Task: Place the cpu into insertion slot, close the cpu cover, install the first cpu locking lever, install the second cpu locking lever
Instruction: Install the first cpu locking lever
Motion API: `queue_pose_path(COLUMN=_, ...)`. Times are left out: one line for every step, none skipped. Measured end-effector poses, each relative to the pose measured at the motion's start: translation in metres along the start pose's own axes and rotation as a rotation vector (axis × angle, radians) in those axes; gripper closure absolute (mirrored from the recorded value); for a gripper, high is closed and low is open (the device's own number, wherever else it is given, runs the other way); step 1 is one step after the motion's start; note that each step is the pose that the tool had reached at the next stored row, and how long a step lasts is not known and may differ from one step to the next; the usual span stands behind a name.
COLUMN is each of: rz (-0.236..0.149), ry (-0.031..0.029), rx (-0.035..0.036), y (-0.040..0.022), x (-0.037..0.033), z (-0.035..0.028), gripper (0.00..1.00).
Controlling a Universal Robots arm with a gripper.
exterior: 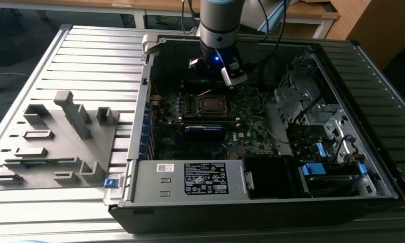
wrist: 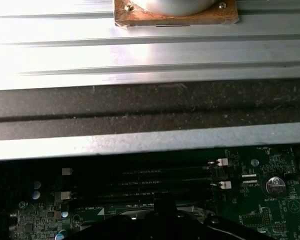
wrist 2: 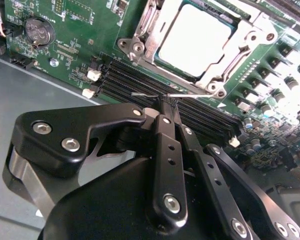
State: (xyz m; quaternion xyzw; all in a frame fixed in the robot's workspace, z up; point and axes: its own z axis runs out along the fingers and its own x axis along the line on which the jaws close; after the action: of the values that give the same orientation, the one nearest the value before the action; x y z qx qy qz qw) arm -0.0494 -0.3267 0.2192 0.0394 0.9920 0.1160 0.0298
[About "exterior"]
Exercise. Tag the silver CPU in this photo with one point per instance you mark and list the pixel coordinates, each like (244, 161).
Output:
(213, 104)

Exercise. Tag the CPU socket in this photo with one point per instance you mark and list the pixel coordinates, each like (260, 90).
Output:
(216, 114)

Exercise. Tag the black RAM slot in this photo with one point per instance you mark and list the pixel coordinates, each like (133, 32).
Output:
(192, 118)
(209, 122)

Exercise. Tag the grey plastic case latch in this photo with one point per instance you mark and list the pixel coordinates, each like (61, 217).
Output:
(149, 41)

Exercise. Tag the silver metal drive cage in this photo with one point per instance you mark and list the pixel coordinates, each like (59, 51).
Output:
(291, 97)

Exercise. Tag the green motherboard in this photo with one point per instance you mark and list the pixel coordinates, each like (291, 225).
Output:
(253, 126)

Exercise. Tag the black graphics card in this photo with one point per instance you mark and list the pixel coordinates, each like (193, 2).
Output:
(204, 138)

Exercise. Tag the blue card retainer strip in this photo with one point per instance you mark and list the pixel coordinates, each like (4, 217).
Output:
(145, 131)

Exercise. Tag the wooden desk with white legs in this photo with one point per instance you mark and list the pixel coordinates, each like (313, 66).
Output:
(311, 15)
(53, 3)

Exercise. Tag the brown chipset heatsink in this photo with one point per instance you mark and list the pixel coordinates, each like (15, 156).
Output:
(237, 151)

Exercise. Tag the narrow blue plastic clip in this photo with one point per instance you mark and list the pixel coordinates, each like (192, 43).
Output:
(361, 169)
(320, 149)

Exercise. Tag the black plastic fan housing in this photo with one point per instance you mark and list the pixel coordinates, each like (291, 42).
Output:
(269, 177)

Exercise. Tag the wooden cabinet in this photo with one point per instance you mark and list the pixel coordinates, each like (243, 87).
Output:
(381, 25)

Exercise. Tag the grey power supply unit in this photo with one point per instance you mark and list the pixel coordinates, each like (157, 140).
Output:
(148, 192)

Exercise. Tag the grey parts rack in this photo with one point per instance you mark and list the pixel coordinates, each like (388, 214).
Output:
(64, 152)

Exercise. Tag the blue plastic case latch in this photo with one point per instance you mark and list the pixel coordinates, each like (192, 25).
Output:
(111, 183)

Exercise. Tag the black hard disk drive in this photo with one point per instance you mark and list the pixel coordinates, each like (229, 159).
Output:
(327, 186)

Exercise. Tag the black and silver PC case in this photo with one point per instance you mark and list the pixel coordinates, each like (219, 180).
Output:
(223, 220)

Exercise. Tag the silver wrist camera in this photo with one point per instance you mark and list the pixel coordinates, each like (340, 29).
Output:
(235, 76)

